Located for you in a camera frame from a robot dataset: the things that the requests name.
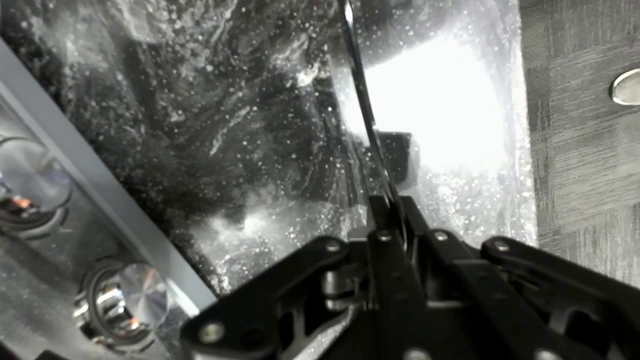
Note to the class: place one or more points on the black spoon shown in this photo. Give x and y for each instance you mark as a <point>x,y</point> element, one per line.
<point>362,101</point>

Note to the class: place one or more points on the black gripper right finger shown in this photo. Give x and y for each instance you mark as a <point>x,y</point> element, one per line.
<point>507,300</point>

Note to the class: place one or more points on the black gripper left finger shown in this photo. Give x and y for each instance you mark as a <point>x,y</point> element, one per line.
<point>313,300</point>

